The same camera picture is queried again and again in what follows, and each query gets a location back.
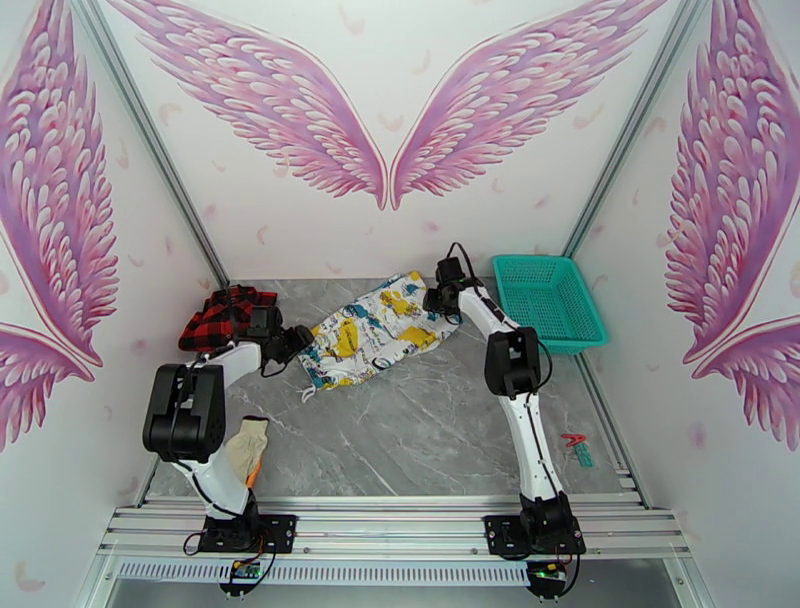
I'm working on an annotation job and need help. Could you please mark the aluminium corner post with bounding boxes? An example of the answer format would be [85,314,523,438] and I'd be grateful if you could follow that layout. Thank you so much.
[68,0,230,293]
[562,0,718,259]

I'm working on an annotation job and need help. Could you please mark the white perforated cable tray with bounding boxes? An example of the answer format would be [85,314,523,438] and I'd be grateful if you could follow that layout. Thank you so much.
[115,561,533,586]

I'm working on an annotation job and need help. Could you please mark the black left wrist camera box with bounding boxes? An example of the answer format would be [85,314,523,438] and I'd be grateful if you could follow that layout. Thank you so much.
[246,306,283,333]

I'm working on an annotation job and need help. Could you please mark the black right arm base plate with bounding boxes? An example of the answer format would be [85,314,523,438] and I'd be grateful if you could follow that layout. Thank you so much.
[484,513,588,559]

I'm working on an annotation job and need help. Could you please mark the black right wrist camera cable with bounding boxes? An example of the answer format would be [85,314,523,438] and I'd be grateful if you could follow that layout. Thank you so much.
[444,242,486,293]

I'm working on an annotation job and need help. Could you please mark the white yellow blue printed shorts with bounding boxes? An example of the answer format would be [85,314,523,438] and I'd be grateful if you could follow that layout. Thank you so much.
[296,269,464,405]

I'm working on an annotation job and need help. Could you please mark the red black plaid shirt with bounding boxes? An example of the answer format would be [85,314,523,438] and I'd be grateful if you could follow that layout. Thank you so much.
[177,285,280,353]

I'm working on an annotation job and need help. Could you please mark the teal plastic mesh basket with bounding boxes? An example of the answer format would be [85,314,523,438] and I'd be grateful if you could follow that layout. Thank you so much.
[491,254,611,358]

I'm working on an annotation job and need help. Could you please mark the red and teal clip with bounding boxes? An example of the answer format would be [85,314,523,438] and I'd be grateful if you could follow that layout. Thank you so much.
[559,431,599,469]

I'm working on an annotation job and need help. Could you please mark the aluminium rail frame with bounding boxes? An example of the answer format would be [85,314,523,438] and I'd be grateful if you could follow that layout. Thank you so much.
[96,496,693,559]

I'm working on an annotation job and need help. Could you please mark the beige work glove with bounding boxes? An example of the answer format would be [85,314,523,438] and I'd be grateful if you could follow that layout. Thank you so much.
[223,415,271,486]

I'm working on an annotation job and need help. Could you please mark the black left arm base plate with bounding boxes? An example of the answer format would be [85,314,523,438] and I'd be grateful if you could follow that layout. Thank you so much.
[199,513,298,555]

